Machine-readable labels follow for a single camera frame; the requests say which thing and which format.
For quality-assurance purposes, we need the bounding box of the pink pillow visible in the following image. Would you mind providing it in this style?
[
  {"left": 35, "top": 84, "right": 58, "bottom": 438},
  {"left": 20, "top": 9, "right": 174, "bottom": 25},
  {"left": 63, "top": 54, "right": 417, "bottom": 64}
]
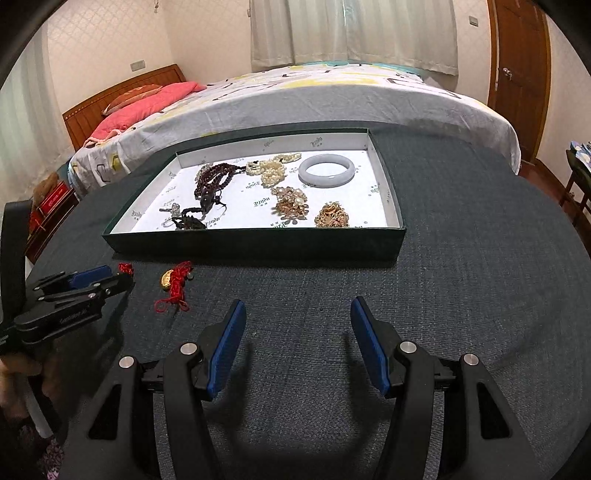
[{"left": 85, "top": 80, "right": 208, "bottom": 147}]

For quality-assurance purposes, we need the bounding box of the wooden nightstand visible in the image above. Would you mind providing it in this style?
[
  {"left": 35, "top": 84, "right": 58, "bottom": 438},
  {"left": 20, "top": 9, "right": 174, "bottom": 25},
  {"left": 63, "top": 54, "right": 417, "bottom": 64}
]
[{"left": 25, "top": 187, "right": 79, "bottom": 266}]

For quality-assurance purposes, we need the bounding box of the dark bead bracelet silver charm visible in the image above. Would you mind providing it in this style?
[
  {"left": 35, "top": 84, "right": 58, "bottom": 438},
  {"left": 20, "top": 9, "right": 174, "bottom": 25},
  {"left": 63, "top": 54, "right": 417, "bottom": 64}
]
[{"left": 159, "top": 202, "right": 185, "bottom": 229}]

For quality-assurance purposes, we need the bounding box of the red gift box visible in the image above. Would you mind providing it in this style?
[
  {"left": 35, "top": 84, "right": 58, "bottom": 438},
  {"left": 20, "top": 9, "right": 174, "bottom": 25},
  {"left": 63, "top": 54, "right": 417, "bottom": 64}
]
[{"left": 37, "top": 181, "right": 69, "bottom": 215}]

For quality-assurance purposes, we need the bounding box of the person's left hand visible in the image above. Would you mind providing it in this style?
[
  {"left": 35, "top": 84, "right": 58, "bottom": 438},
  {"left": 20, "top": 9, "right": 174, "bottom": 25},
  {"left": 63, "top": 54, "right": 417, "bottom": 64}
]
[{"left": 0, "top": 355, "right": 54, "bottom": 416}]

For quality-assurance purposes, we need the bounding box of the gold ingot charm long red cord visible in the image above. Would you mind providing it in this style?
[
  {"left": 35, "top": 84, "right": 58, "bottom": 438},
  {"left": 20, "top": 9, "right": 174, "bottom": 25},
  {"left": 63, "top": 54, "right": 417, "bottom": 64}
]
[{"left": 154, "top": 260, "right": 195, "bottom": 315}]

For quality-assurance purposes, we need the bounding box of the white jade bangle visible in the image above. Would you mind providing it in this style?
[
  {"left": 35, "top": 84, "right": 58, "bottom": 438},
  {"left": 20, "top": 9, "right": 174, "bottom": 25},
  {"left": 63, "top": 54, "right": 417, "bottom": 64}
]
[{"left": 298, "top": 154, "right": 356, "bottom": 188}]

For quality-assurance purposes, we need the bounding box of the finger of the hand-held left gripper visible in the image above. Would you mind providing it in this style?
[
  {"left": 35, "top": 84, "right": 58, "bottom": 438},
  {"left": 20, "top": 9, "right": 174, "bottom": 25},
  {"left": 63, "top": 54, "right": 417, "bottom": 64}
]
[
  {"left": 32, "top": 265, "right": 112, "bottom": 296},
  {"left": 44, "top": 273, "right": 136, "bottom": 309}
]

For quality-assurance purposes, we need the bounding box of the dark carved pendant with cord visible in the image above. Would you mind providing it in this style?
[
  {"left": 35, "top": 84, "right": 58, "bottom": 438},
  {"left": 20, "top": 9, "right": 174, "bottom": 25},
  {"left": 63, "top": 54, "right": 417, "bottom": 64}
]
[{"left": 173, "top": 191, "right": 229, "bottom": 232}]

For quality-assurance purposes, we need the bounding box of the pearl crystal brooch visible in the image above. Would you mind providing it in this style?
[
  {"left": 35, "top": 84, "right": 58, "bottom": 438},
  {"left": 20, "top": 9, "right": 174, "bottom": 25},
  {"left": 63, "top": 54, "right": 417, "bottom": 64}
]
[{"left": 270, "top": 185, "right": 309, "bottom": 222}]

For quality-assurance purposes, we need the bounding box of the wooden chair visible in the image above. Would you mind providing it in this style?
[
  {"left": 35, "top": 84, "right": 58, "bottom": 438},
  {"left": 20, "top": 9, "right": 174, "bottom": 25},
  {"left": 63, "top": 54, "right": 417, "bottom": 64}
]
[{"left": 558, "top": 161, "right": 591, "bottom": 232}]

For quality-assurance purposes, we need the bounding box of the dark red bead bracelet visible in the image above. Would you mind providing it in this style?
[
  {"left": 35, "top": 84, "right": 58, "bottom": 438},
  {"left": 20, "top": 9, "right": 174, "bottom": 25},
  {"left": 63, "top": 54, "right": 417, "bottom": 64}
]
[{"left": 194, "top": 161, "right": 250, "bottom": 201}]

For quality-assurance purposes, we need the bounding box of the rose gold chain necklace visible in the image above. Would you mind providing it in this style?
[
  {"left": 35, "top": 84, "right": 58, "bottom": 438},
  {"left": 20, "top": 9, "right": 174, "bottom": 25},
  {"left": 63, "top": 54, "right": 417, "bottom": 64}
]
[{"left": 314, "top": 200, "right": 351, "bottom": 229}]

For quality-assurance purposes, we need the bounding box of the wooden door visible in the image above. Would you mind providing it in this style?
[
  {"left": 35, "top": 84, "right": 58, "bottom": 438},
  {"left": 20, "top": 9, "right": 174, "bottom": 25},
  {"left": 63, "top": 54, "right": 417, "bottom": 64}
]
[{"left": 487, "top": 0, "right": 552, "bottom": 162}]

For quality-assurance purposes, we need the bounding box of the wooden headboard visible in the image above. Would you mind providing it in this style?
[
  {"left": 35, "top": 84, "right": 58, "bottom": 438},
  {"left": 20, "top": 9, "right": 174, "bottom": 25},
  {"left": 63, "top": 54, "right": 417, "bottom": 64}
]
[{"left": 62, "top": 64, "right": 188, "bottom": 153}]

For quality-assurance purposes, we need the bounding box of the orange pillow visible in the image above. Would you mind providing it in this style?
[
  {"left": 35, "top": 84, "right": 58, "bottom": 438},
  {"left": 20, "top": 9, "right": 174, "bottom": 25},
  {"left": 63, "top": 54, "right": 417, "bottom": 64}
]
[{"left": 102, "top": 84, "right": 164, "bottom": 116}]

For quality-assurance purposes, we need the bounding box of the bed with patterned sheet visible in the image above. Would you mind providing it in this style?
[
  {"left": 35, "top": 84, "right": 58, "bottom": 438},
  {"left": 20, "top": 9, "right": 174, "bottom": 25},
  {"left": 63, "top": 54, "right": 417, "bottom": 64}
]
[{"left": 67, "top": 62, "right": 522, "bottom": 199}]

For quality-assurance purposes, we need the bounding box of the brown teddy bear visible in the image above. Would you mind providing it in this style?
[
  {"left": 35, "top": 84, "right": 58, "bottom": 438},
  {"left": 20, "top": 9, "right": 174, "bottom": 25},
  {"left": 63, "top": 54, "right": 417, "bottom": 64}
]
[{"left": 34, "top": 174, "right": 61, "bottom": 199}]

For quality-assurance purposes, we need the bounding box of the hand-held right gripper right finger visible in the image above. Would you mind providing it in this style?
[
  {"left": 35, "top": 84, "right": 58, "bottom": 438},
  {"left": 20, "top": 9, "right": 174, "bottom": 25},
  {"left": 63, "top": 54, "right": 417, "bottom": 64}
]
[{"left": 349, "top": 296, "right": 532, "bottom": 480}]

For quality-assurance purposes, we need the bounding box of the white curtain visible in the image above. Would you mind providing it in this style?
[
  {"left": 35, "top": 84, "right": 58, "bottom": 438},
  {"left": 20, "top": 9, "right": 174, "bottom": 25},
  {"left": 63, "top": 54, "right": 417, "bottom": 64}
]
[{"left": 249, "top": 0, "right": 460, "bottom": 77}]

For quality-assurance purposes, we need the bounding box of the dark grey tablecloth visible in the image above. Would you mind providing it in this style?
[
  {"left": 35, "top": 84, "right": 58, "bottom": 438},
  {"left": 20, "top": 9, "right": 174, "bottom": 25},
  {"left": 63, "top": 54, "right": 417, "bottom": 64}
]
[{"left": 0, "top": 121, "right": 591, "bottom": 480}]

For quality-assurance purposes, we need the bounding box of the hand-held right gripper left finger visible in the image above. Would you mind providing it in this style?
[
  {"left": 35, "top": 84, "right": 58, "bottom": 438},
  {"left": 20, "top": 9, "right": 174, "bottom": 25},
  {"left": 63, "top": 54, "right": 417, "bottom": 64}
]
[{"left": 60, "top": 299, "right": 247, "bottom": 480}]

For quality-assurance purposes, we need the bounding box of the white pearl necklace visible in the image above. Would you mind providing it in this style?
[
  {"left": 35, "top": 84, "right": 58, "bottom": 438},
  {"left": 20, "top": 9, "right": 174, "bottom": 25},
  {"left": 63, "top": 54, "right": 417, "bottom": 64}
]
[{"left": 245, "top": 151, "right": 303, "bottom": 188}]

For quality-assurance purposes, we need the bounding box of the clothes pile on chair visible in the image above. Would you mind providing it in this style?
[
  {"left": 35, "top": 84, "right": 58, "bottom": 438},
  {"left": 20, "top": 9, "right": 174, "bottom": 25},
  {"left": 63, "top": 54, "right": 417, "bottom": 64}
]
[{"left": 566, "top": 141, "right": 591, "bottom": 195}]

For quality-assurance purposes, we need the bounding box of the green tray box white lining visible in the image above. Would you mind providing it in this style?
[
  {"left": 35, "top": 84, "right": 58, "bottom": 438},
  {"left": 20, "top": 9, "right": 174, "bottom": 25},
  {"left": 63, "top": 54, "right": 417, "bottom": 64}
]
[{"left": 102, "top": 127, "right": 408, "bottom": 268}]

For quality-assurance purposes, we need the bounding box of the person's floral clothing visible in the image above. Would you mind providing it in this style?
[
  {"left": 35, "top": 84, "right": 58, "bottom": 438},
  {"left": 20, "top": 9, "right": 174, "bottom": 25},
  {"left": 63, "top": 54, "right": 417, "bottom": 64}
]
[{"left": 0, "top": 415, "right": 65, "bottom": 480}]

